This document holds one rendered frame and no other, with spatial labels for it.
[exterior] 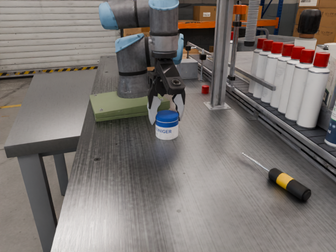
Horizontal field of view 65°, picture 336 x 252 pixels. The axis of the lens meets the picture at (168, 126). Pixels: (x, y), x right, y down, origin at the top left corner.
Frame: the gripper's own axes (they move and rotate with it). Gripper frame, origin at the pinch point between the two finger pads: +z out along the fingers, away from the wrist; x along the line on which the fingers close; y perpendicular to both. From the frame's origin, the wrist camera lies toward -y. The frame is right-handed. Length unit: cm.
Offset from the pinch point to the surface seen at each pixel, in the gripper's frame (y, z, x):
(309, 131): -20.3, 0.0, -34.2
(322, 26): 247, -1, -328
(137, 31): 79, -19, -11
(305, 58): -12.5, -18.4, -35.5
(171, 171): -18.6, 4.9, 5.3
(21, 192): 106, 88, 71
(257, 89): 7.9, -3.7, -37.7
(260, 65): 8.0, -12.3, -37.7
